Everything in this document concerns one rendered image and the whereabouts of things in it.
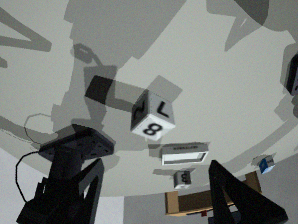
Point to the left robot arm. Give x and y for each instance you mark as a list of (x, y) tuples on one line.
[(293, 85)]

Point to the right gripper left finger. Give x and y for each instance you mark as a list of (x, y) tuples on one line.
[(52, 206)]

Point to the small blue and white box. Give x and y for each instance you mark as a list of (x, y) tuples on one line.
[(266, 164)]

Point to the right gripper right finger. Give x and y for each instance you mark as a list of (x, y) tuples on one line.
[(253, 206)]

